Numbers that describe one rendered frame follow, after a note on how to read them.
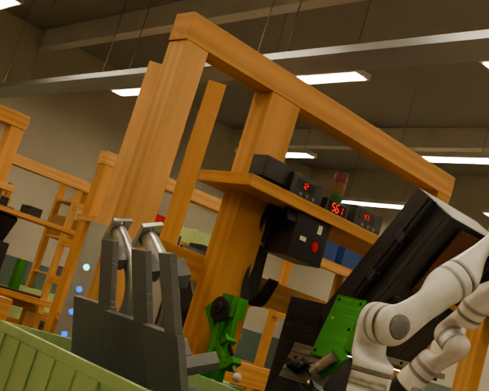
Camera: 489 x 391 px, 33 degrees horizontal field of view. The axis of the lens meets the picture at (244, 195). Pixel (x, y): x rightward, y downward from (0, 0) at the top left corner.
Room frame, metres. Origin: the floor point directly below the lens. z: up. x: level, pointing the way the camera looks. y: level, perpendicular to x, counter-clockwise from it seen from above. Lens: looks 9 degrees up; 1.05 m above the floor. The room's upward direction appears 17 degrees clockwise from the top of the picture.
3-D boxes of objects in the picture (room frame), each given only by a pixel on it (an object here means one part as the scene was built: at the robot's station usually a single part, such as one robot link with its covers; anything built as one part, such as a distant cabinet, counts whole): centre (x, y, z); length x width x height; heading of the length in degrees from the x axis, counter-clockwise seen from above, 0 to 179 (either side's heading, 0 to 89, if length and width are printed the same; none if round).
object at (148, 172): (2.91, -0.23, 1.36); 1.49 x 0.09 x 0.97; 132
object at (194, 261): (2.97, -0.19, 1.23); 1.30 x 0.05 x 0.09; 132
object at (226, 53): (2.91, -0.23, 1.89); 1.50 x 0.09 x 0.09; 132
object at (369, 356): (1.87, -0.38, 1.14); 0.09 x 0.09 x 0.17; 26
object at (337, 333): (2.59, -0.42, 1.17); 0.13 x 0.12 x 0.20; 132
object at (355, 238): (2.88, -0.26, 1.52); 0.90 x 0.25 x 0.04; 132
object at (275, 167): (2.66, -0.07, 1.59); 0.15 x 0.07 x 0.07; 132
